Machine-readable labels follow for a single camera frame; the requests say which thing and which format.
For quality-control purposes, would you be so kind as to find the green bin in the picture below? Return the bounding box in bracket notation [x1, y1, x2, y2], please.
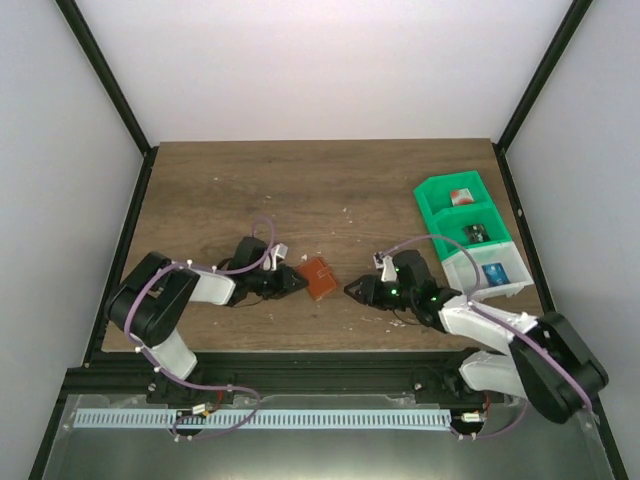
[426, 203, 512, 249]
[414, 171, 493, 219]

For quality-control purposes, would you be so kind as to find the blue card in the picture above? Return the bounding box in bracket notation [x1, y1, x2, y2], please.
[482, 263, 510, 287]

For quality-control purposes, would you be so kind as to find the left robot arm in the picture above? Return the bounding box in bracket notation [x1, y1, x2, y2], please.
[105, 236, 309, 398]

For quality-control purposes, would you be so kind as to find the white bin near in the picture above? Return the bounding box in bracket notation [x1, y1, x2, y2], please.
[442, 242, 534, 300]

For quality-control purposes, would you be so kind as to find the red white card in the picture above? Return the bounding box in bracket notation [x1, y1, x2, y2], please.
[450, 188, 475, 206]

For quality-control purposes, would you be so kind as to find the black card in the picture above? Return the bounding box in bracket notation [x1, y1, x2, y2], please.
[464, 224, 491, 244]

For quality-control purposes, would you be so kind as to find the green bin far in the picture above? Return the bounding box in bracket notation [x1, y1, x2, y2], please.
[414, 171, 493, 219]

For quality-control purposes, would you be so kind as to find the black frame post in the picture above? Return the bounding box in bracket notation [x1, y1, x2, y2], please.
[54, 0, 153, 156]
[492, 0, 594, 151]

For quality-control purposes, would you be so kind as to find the left black frame post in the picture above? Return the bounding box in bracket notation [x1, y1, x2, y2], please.
[54, 0, 153, 156]

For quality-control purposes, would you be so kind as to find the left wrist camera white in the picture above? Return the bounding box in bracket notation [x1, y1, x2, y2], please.
[262, 243, 288, 271]

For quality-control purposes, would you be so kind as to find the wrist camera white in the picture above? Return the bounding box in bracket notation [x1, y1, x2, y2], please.
[262, 243, 288, 271]
[373, 252, 397, 282]

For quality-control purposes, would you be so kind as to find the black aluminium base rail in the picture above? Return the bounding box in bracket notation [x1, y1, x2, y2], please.
[61, 348, 502, 406]

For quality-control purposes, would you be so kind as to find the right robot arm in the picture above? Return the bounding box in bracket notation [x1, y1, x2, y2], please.
[344, 250, 609, 424]

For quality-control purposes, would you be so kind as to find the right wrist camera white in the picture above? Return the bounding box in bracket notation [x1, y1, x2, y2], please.
[373, 252, 397, 282]

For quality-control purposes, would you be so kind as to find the white slotted cable duct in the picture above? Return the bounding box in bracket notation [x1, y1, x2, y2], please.
[73, 408, 451, 431]

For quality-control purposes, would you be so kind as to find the right black frame post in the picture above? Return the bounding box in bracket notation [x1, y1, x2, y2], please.
[492, 0, 594, 151]

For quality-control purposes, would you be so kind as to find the green bin middle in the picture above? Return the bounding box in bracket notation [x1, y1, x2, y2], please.
[426, 203, 512, 249]

